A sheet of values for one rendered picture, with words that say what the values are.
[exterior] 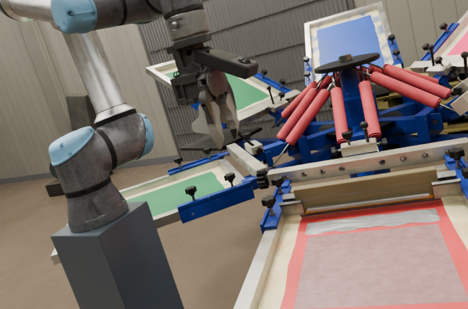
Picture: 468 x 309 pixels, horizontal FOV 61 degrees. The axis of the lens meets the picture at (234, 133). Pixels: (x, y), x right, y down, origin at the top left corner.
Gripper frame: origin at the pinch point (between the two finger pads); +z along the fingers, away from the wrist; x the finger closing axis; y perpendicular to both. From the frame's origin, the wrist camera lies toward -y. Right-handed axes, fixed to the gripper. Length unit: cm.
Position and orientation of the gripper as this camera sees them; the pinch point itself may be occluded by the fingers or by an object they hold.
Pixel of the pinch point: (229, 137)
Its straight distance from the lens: 76.8
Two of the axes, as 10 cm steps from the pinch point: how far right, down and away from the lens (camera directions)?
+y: -8.6, 1.3, 5.0
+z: 2.7, 9.4, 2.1
